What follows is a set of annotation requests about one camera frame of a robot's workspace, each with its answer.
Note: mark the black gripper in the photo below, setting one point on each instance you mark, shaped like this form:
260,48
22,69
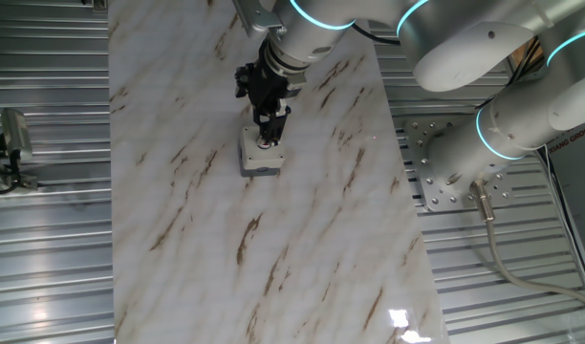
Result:
268,83

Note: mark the red push button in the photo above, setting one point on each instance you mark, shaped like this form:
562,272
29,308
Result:
264,142

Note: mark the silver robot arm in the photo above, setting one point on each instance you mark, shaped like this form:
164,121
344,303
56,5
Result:
464,43

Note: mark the grey button box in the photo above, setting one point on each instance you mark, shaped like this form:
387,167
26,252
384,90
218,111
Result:
261,160

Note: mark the marble pattern mat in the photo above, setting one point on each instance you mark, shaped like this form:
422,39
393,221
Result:
273,263

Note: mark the brown wooden board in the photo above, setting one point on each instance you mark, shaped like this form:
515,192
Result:
521,50

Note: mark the printed white poster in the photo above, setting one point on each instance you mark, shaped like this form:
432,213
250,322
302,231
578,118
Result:
579,181

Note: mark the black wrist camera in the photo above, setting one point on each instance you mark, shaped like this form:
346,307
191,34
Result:
242,81

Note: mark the silver camera mount bracket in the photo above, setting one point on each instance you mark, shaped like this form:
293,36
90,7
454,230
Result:
254,16

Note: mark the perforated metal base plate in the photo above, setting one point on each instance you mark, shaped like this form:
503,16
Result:
436,200

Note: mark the small metal bracket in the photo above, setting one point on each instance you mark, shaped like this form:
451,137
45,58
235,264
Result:
99,6

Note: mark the silver camera on mount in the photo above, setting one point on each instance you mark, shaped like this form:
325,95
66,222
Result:
15,134

